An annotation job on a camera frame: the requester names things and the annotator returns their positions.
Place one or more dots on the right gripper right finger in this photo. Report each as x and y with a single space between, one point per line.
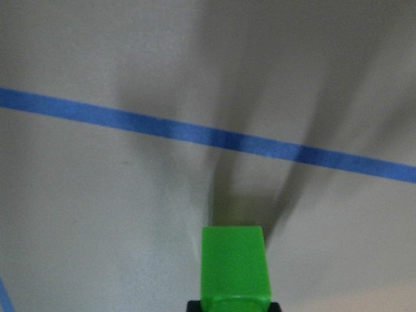
274 307

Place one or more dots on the green toy block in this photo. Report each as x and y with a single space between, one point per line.
234 270

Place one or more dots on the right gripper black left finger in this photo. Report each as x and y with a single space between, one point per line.
193 306

